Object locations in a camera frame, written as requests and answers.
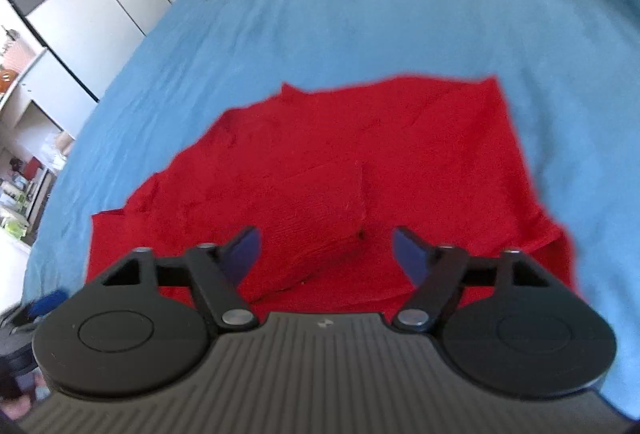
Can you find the red knit garment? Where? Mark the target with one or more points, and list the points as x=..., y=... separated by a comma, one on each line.
x=350, y=154

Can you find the white cluttered shelf unit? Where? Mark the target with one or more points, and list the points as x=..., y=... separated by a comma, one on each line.
x=25, y=154

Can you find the white and grey wardrobe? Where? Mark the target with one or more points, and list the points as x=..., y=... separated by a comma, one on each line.
x=85, y=9

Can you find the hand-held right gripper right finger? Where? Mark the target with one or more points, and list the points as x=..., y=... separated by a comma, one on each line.
x=409, y=252

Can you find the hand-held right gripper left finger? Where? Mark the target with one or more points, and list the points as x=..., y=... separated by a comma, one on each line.
x=245, y=250

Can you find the blue bed sheet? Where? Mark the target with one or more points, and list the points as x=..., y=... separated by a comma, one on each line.
x=350, y=14

